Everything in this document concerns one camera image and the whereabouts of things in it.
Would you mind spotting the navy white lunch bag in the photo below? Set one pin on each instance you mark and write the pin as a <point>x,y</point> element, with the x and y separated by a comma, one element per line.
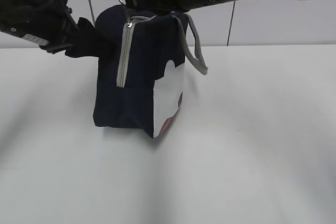
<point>140,85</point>

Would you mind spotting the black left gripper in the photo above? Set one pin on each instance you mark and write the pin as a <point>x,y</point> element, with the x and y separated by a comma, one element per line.
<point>49,24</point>

